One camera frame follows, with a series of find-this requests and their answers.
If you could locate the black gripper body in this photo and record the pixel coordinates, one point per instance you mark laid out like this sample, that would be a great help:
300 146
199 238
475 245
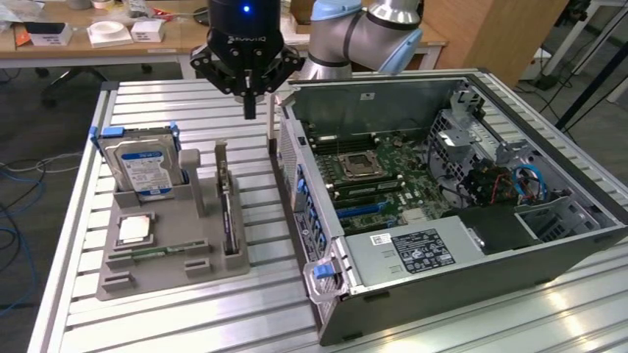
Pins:
245 29

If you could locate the black graphics card metal bracket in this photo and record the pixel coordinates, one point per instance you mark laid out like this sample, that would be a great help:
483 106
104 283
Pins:
228 213

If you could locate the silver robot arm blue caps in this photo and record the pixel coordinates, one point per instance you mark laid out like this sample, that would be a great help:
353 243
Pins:
343 33

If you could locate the white paper booklet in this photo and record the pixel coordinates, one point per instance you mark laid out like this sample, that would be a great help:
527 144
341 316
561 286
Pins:
299 36

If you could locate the brown cardboard box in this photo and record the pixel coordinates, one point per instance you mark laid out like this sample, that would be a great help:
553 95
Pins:
301 11

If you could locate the small white box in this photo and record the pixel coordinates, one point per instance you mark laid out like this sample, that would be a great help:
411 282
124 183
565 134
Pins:
147 32

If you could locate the black RAM slot row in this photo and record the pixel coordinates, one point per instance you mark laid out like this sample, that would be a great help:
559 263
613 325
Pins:
368 189
343 144

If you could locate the black office chair base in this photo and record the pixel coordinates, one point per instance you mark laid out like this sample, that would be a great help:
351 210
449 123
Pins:
73 75

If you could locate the metal CPU socket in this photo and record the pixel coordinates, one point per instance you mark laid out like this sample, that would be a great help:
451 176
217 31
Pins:
357 165

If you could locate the hard disk in blue caddy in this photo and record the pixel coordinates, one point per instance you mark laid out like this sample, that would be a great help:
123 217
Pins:
141 173

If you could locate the grey cup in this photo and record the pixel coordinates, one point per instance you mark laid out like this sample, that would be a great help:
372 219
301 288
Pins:
79 4

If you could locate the green motherboard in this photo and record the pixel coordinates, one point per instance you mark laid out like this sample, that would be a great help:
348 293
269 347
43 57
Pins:
392 173

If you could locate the white box black lid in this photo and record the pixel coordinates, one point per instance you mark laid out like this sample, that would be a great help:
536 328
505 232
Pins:
49 35

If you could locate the blue expansion slot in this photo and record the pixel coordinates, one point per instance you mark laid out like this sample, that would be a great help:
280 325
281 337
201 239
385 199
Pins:
360 210

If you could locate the orange card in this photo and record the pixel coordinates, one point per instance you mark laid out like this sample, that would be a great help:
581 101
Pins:
20 36

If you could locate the grey plastic parts rack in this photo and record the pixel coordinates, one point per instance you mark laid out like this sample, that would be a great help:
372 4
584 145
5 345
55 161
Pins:
181 228

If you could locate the perforated metal disk cage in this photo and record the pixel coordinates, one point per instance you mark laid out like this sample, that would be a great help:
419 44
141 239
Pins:
461 165

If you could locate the clear plastic bag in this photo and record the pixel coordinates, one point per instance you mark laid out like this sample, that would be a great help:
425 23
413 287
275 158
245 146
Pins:
15 11

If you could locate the silver CPU chip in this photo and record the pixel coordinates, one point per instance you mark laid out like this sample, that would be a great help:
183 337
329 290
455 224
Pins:
135 228

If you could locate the silver chipset heatsink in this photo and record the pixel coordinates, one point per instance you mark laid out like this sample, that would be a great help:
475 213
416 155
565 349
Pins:
415 217

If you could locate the brown wooden cabinet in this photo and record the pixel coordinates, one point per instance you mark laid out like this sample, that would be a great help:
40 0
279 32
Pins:
515 36

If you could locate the green RAM stick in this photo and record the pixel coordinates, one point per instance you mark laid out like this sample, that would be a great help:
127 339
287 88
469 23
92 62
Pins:
156 252

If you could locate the blue case release latch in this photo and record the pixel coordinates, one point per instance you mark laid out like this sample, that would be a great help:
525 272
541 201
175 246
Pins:
323 271

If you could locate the grey power supply unit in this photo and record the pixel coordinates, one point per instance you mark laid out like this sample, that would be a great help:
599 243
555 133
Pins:
372 264

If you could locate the black slanted stand pole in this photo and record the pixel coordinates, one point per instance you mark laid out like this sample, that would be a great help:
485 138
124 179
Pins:
569 110

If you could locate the open black PC case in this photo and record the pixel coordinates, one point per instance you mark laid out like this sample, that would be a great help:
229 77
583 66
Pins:
441 301

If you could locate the grey metal disk bay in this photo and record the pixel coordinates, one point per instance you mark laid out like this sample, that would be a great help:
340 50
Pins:
564 220

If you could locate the wooden desk white frame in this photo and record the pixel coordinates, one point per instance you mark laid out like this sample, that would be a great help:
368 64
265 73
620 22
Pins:
79 50

